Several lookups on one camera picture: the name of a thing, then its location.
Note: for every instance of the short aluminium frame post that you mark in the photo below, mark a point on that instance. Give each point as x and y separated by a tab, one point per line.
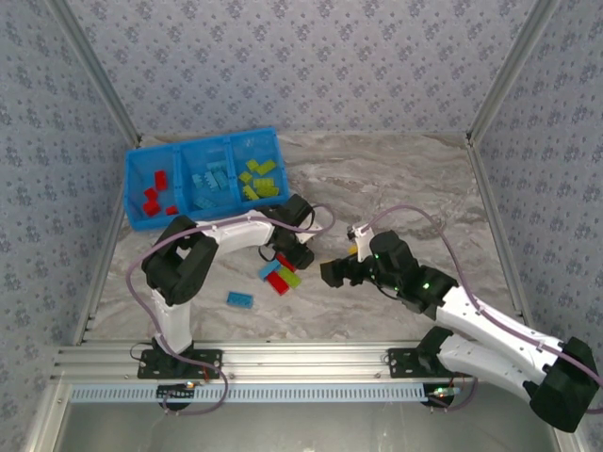
570	442
44	419

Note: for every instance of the wide grooved aluminium rail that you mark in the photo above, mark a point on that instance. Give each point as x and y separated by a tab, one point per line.
306	360

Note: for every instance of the aluminium side rail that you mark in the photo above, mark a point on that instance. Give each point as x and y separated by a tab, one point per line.
104	263
498	235

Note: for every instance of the red lego brick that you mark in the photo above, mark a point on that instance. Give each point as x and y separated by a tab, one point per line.
151	194
161	180
172	210
278	285
285	263
151	208

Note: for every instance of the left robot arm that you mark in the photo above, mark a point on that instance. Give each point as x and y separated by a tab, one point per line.
240	233

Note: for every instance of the blue divided plastic bin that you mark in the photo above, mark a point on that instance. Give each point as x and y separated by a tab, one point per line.
141	160

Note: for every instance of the green lego brick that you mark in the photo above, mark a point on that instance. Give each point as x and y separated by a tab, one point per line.
250	192
245	177
265	182
268	192
291	279
253	165
267	167

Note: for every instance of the blue lego brick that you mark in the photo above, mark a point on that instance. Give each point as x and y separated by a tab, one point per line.
222	180
216	166
240	300
268	271
210	180
205	202
197	181

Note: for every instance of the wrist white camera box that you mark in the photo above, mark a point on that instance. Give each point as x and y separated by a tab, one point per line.
362	242
307	238

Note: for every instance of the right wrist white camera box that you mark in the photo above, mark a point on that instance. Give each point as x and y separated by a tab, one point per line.
362	242

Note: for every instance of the small controller board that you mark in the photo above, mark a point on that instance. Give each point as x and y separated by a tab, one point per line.
176	391
443	392

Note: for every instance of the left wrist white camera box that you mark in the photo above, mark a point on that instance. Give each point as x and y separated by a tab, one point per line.
307	238

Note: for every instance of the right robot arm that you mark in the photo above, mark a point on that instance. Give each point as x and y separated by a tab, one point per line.
494	325

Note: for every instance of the grey metal tray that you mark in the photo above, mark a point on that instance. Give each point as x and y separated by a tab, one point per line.
306	433

